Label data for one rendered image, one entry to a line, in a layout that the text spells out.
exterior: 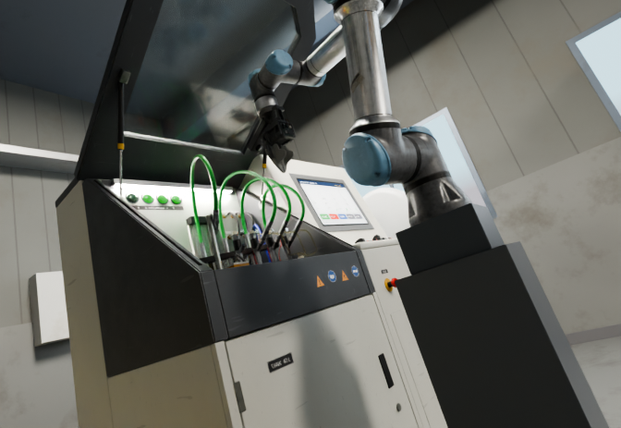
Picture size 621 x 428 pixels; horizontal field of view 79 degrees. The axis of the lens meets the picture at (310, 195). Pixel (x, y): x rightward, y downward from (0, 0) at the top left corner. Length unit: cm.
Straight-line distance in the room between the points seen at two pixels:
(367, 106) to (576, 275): 285
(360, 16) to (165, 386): 100
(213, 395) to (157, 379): 24
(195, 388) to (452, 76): 342
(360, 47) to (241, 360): 75
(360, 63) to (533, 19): 311
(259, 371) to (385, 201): 208
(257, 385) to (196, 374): 14
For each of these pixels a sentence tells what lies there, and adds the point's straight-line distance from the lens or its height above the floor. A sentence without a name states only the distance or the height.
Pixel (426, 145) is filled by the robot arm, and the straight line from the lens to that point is 93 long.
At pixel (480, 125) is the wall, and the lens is 367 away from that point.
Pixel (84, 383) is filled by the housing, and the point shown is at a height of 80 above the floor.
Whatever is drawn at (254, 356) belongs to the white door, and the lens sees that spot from 96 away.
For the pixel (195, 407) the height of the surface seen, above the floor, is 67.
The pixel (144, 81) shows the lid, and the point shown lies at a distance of 144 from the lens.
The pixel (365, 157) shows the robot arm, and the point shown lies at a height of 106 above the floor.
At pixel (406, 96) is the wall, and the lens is 395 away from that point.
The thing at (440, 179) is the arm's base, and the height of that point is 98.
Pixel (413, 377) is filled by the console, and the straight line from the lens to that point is 148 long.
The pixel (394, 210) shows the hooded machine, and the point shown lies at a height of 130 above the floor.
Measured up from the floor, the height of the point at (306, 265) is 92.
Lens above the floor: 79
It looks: 17 degrees up
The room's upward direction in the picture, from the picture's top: 18 degrees counter-clockwise
